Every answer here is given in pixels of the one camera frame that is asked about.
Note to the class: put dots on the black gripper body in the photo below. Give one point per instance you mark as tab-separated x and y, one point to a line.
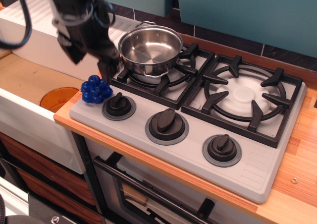
90	37

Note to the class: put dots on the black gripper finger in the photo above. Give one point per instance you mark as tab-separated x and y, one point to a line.
109	67
74	54

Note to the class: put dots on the blue toy blueberry cluster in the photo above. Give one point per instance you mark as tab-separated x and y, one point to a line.
95	90

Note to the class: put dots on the stainless steel pan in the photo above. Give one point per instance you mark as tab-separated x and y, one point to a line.
150	50

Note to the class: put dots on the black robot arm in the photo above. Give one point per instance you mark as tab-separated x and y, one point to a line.
74	12

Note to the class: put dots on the black left stove knob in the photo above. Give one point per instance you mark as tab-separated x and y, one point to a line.
119	107

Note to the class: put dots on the black stove knob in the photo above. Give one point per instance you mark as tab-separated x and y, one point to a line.
119	107
222	151
167	127

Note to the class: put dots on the black middle stove knob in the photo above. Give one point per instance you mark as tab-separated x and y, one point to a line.
167	127

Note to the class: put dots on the grey toy stove top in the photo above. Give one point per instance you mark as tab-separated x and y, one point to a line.
252	177

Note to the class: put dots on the black right stove knob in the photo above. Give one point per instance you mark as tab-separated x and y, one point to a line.
222	151

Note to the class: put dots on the white toy sink unit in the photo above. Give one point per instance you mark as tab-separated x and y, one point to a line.
26	75

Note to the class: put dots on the black left burner grate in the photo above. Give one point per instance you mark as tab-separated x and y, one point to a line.
173	88

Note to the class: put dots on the black burner grate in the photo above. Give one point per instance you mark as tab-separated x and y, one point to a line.
255	102
173	88

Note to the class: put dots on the wooden drawer fronts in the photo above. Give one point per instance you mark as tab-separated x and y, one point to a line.
54	184

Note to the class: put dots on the black right burner grate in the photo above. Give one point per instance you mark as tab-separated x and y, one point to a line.
255	102

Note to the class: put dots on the oven door with black handle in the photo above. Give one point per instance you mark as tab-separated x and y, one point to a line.
148	197

